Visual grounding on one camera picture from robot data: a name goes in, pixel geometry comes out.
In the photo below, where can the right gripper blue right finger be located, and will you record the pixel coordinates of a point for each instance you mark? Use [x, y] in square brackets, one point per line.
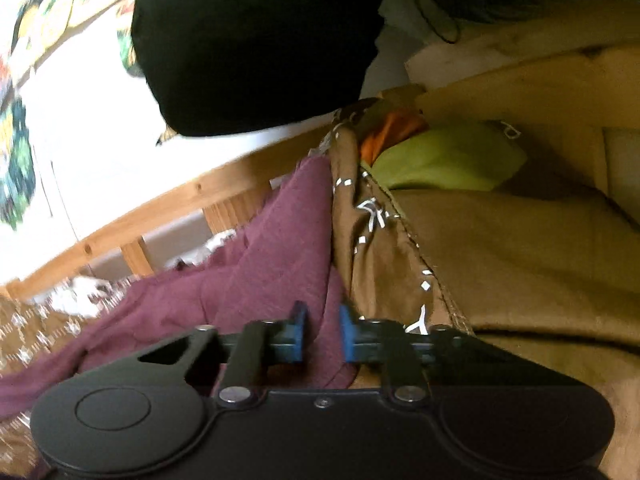
[365, 341]

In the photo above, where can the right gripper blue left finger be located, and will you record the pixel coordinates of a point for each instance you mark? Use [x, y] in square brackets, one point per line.
[280, 341]

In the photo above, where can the maroon long sleeve shirt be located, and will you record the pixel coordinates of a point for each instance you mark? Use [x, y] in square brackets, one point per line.
[282, 256]

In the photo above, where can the brown PF patterned duvet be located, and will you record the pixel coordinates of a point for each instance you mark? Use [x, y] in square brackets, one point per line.
[543, 270]

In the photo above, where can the white floral pillow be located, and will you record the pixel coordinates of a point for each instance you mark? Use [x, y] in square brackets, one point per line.
[89, 297]

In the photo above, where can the yellow-green cloth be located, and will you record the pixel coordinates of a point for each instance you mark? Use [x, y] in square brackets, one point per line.
[470, 157]

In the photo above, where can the black hanging jacket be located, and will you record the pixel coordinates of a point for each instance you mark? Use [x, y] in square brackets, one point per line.
[221, 67]

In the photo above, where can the anime girl green poster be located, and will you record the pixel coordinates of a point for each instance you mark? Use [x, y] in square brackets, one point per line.
[18, 177]

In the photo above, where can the colourful flower poster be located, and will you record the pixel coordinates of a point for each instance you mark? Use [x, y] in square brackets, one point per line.
[31, 29]

